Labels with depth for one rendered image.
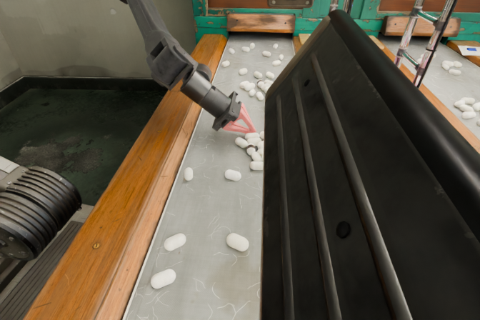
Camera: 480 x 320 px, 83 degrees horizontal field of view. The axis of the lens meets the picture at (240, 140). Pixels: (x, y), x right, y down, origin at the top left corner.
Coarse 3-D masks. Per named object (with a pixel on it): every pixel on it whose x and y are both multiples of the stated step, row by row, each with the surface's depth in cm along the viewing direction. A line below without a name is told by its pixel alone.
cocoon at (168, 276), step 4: (160, 272) 39; (164, 272) 39; (168, 272) 39; (172, 272) 39; (152, 276) 39; (156, 276) 39; (160, 276) 39; (164, 276) 39; (168, 276) 39; (172, 276) 39; (152, 280) 39; (156, 280) 38; (160, 280) 38; (164, 280) 39; (168, 280) 39; (172, 280) 39; (152, 284) 38; (156, 284) 38; (160, 284) 38; (164, 284) 39; (156, 288) 38
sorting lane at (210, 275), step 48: (240, 48) 120; (288, 48) 120; (240, 96) 85; (192, 144) 66; (192, 192) 54; (240, 192) 54; (192, 240) 45; (144, 288) 39; (192, 288) 39; (240, 288) 39
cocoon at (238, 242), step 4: (228, 236) 44; (232, 236) 44; (236, 236) 44; (240, 236) 44; (228, 240) 44; (232, 240) 43; (236, 240) 43; (240, 240) 43; (244, 240) 43; (228, 244) 44; (232, 244) 43; (236, 244) 43; (240, 244) 43; (244, 244) 43; (248, 244) 43; (236, 248) 43; (240, 248) 43; (244, 248) 43
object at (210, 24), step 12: (204, 24) 127; (216, 24) 126; (300, 24) 123; (312, 24) 123; (360, 24) 121; (372, 24) 120; (468, 24) 117; (228, 36) 129; (240, 36) 133; (252, 36) 133; (264, 36) 133; (276, 36) 133; (288, 36) 133; (384, 36) 133; (396, 36) 133; (420, 36) 133; (468, 36) 120
